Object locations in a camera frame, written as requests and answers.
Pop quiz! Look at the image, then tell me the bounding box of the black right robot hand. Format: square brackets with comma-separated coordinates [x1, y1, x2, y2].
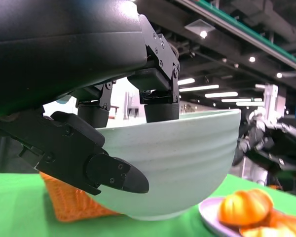
[233, 110, 296, 178]

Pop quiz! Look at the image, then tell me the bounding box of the brown wooden stand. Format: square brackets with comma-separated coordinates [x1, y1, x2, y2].
[109, 105, 121, 119]

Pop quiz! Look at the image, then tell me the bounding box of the long ceiling tube light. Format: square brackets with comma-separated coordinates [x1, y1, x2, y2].
[204, 91, 238, 98]
[179, 84, 220, 93]
[221, 98, 262, 103]
[177, 78, 196, 86]

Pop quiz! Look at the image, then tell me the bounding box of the white round plate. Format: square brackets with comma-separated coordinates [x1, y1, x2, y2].
[198, 197, 243, 237]

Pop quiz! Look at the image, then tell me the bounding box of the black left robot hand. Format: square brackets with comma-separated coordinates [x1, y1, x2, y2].
[0, 0, 181, 196]

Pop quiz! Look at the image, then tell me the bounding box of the grey metal bowl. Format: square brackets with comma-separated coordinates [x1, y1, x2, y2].
[88, 109, 242, 221]

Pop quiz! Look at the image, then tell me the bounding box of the orange wicker basket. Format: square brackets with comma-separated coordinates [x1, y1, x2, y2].
[39, 171, 125, 223]

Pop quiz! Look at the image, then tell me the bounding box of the square ceiling air vent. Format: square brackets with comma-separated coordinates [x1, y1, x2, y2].
[185, 19, 216, 34]

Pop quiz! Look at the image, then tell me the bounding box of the long orange striped bread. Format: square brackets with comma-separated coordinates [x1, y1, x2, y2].
[239, 209, 296, 237]

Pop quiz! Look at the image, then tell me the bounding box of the green and grey ceiling beam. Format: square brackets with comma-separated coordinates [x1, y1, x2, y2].
[185, 0, 296, 71]

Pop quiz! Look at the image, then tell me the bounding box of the round pumpkin shaped bread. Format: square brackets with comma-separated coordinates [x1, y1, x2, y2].
[218, 189, 274, 227]

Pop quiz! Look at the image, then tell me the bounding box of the white gantry column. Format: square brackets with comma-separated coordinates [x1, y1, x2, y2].
[255, 83, 280, 120]

